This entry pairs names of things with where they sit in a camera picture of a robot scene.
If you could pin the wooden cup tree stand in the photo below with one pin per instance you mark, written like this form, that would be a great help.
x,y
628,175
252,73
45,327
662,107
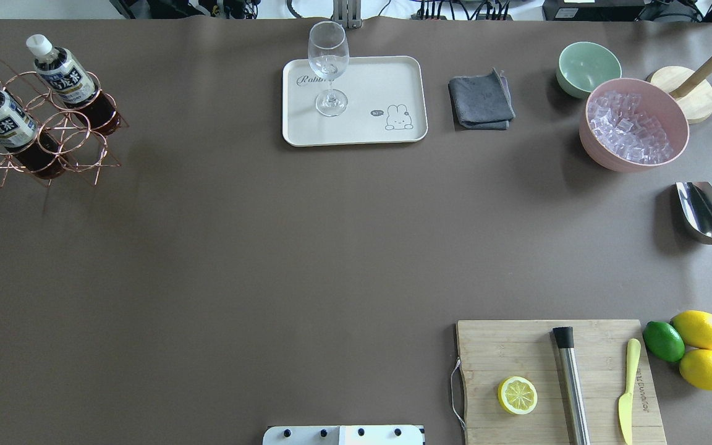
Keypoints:
x,y
690,89

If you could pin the yellow plastic knife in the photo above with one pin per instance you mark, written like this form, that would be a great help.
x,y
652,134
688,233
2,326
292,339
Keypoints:
x,y
625,402

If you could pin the cream rabbit tray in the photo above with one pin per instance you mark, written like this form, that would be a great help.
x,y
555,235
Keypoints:
x,y
386,103

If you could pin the green bowl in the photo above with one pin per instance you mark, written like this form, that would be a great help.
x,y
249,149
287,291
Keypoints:
x,y
583,66

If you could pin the clear wine glass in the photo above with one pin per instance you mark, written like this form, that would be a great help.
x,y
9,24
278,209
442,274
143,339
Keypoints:
x,y
328,57

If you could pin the copper wire bottle basket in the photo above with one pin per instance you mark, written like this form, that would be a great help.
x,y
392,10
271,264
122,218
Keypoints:
x,y
55,118

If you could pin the clear ice cubes pile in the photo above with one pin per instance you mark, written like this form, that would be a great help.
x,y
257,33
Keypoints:
x,y
621,127

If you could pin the yellow lemon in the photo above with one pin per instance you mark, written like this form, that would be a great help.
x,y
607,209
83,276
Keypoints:
x,y
695,328
696,368

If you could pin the grey folded cloth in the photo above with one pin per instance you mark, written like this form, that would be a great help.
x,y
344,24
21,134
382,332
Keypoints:
x,y
482,102

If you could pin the tea bottle white cap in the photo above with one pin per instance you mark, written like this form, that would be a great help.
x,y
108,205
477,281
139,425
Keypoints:
x,y
76,88
37,150

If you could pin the green lime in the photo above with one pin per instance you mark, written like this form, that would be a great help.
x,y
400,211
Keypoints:
x,y
663,341

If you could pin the pink bowl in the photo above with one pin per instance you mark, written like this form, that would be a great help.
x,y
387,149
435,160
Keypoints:
x,y
654,101

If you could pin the aluminium frame post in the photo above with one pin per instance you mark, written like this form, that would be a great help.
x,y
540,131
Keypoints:
x,y
348,13

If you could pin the steel muddler black tip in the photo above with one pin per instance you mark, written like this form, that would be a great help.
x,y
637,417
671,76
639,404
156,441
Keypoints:
x,y
564,337

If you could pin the bamboo cutting board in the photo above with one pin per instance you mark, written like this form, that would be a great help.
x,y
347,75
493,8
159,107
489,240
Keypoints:
x,y
492,350

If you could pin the half lemon slice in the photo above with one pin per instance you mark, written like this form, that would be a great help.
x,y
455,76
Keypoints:
x,y
517,395

